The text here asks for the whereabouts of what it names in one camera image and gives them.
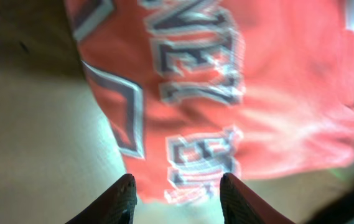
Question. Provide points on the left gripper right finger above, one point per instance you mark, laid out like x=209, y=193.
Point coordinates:
x=241, y=205

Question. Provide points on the red t-shirt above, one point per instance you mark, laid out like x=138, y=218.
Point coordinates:
x=193, y=89

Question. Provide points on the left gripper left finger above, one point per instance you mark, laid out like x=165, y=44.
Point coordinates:
x=115, y=206

